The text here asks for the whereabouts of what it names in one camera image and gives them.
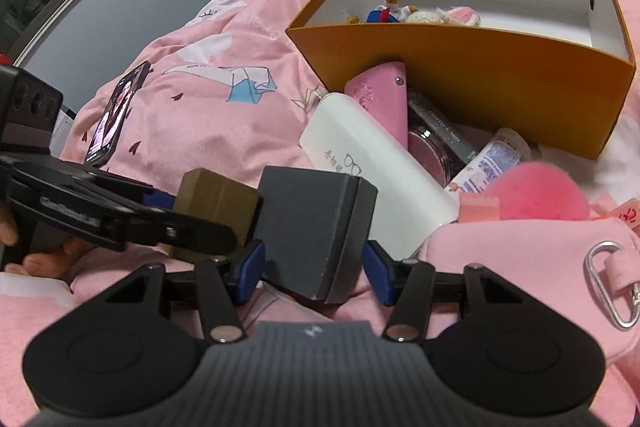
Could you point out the silver carabiner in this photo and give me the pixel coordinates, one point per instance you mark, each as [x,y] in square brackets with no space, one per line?
[621,325]

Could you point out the pink fabric pouch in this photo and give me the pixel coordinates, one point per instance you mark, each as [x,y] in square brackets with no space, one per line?
[500,247]

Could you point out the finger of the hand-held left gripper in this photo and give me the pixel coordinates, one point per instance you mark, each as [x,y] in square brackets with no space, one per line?
[190,232]
[157,201]

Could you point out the grey headboard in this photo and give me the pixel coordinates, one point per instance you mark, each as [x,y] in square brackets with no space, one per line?
[125,7]

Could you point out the red panda plush blue hat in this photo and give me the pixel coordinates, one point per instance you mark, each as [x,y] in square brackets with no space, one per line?
[380,16]

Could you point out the white crochet bunny pink ears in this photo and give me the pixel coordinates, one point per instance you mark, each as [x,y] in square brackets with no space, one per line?
[462,14]

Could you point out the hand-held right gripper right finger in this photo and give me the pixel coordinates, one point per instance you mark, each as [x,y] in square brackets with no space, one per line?
[375,269]

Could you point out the pink charm tag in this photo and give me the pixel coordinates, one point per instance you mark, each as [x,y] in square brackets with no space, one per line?
[631,213]

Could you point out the olive brown small box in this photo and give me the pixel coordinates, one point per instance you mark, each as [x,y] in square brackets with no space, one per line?
[215,197]

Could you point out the person's left hand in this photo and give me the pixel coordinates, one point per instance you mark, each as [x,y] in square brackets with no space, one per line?
[50,263]

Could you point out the pink key pouch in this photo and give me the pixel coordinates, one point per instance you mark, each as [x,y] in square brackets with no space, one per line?
[380,97]

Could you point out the dark grey gift box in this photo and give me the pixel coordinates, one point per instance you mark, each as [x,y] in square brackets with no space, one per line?
[305,227]

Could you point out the pink green fluffy pompom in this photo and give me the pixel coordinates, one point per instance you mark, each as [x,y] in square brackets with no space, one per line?
[540,192]

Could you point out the orange cardboard box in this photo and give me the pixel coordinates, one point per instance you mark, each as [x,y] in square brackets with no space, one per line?
[475,72]

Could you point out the black smartphone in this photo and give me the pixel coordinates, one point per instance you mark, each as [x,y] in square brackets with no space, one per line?
[117,112]

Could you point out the white cream tube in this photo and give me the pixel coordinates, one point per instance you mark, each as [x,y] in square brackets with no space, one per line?
[480,169]

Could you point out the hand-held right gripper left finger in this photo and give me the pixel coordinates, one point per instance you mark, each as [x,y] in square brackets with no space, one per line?
[251,267]

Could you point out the pink printed blanket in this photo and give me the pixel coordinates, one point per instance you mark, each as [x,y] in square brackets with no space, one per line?
[225,7]

